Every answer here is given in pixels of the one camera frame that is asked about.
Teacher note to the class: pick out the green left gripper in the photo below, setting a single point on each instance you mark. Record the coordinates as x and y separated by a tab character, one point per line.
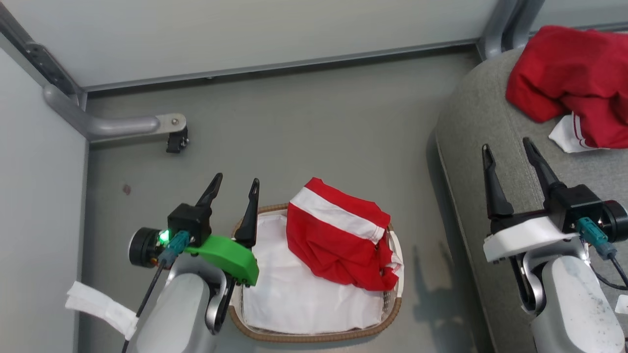
228	257

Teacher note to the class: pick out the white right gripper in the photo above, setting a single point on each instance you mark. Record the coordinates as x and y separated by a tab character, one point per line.
525	238

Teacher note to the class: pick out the red garment with thin-striped white part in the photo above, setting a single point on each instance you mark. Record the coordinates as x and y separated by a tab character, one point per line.
564	73

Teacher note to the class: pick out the grey upholstered couch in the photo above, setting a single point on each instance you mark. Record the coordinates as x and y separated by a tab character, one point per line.
481	127

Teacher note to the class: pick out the small black caster clamp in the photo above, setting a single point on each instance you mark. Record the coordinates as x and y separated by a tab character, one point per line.
176	141

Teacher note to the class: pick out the black round left wrist cap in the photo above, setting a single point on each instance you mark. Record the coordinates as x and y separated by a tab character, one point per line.
143	247

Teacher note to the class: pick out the black round wrist cap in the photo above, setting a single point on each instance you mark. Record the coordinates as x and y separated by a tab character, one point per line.
143	247
617	214

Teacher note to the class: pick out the black round right wrist cap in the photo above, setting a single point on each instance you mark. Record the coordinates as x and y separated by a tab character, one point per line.
617	214

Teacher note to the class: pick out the white fabric basket liner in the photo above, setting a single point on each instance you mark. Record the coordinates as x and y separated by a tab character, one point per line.
294	294

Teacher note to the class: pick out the red garment with wide white stripe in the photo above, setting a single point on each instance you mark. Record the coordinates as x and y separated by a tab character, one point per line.
333	245

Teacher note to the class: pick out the woven wicker laundry basket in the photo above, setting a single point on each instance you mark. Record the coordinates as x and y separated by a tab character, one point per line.
314	337

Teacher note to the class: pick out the white folded tape strip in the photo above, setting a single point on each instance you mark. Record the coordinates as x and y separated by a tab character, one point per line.
100	306

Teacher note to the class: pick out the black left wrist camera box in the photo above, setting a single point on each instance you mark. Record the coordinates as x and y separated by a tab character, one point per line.
189	220

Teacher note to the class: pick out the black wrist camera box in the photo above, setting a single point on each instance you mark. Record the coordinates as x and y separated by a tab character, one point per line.
574	206
189	220

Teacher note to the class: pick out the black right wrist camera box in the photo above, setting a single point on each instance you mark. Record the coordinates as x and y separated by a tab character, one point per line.
574	206

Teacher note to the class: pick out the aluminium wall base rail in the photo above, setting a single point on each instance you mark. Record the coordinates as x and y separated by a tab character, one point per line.
274	66

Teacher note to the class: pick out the grey metal corner bracket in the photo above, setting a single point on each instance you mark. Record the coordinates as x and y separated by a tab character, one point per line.
495	29

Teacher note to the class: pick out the dark rail hinge plate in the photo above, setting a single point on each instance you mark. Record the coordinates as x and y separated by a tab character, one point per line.
49	66

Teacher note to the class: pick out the aluminium side wall rail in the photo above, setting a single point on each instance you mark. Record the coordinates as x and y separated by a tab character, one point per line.
19	34

